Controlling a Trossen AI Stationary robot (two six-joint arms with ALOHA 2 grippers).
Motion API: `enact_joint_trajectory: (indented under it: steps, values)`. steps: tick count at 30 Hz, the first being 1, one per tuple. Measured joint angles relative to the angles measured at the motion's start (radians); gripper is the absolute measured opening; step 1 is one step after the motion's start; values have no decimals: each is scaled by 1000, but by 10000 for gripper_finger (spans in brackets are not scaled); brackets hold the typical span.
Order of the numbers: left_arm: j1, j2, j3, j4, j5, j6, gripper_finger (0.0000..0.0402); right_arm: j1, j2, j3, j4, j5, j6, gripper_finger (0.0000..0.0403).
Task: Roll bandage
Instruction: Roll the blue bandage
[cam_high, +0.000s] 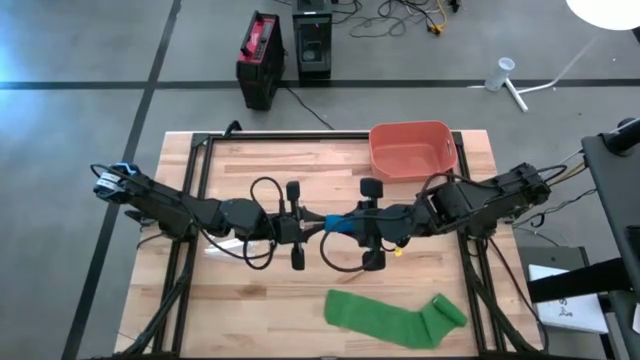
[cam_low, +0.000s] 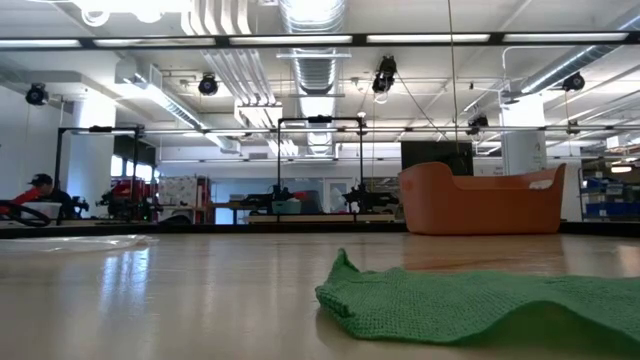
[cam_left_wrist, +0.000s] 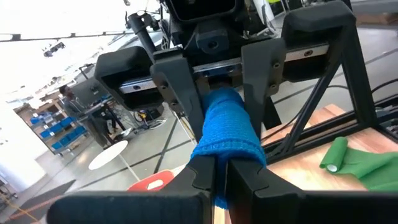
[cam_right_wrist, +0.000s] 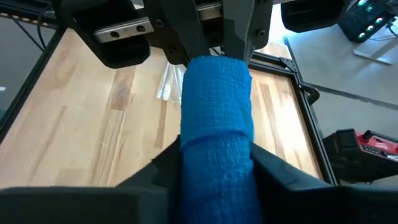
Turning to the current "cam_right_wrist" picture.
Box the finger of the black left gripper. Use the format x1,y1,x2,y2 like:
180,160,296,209
222,0,274,63
142,0,213,65

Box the white stand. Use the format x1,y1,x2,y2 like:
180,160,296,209
353,39,398,65

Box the blue elastic bandage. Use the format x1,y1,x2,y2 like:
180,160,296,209
179,55,264,224

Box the black aluminium table frame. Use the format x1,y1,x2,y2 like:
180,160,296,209
0,0,340,185

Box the black frame corner cable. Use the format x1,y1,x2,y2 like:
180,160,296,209
300,83,321,106

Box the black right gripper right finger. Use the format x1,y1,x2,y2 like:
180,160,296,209
249,141,398,224

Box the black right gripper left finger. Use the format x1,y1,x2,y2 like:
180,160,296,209
0,136,183,224

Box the clear plastic bag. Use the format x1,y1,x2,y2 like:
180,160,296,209
156,62,187,105

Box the black box with glowing lights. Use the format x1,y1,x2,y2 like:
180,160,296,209
338,0,398,44

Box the red and black case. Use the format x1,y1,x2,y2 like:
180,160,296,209
322,128,398,185

